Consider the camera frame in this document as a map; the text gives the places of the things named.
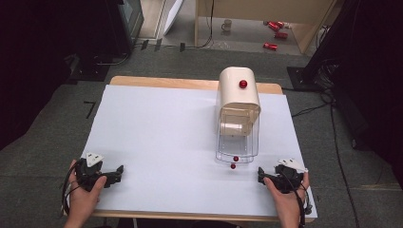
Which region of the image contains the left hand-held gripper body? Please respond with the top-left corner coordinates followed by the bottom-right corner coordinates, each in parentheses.
top-left (74, 152), bottom-right (112, 193)

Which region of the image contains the person's left hand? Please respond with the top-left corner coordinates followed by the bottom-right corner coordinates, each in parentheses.
top-left (67, 159), bottom-right (108, 218)

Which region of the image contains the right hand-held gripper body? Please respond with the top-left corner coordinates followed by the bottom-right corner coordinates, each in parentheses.
top-left (272, 158), bottom-right (309, 195)

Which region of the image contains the person's right hand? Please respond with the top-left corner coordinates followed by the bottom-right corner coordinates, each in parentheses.
top-left (263, 170), bottom-right (311, 219)

